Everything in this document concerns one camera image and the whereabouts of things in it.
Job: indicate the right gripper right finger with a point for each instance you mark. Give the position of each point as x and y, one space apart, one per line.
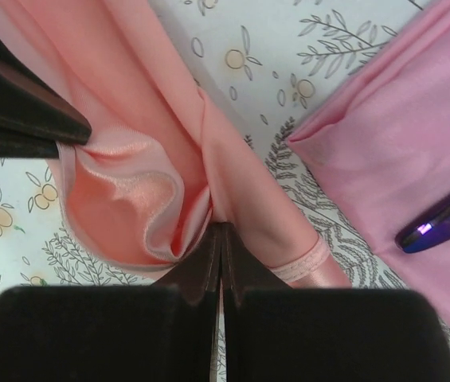
276 333

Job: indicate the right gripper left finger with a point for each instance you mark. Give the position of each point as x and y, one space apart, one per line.
161 332

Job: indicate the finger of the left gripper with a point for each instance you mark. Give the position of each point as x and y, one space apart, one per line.
33 117

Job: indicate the salmon pink cloth napkin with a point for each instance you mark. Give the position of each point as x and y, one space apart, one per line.
163 162

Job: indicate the purple plastic knife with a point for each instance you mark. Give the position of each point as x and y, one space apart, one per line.
428 230

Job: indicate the pink rose placemat cloth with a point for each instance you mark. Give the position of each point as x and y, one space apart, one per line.
380 148

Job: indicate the floral tablecloth mat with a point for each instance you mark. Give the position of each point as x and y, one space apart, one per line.
270 66

